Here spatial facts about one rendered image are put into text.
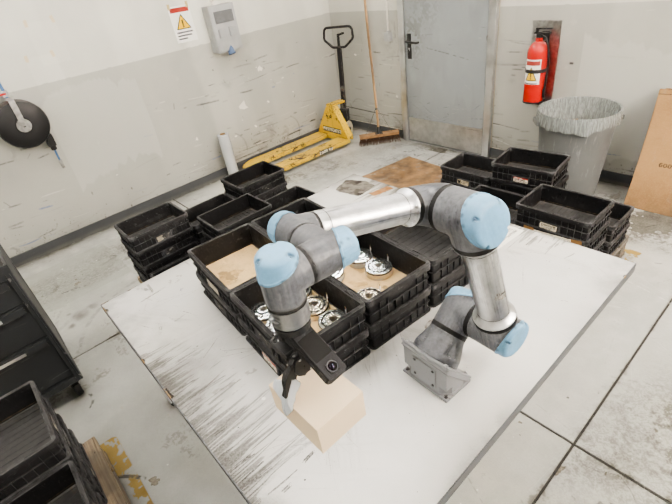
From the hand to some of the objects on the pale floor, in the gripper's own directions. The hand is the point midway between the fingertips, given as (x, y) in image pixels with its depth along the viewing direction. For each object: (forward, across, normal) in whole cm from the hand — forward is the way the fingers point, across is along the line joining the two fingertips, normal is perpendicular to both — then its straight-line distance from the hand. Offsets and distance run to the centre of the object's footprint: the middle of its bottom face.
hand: (316, 394), depth 91 cm
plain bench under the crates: (+110, -62, -61) cm, 140 cm away
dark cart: (+109, +63, -206) cm, 242 cm away
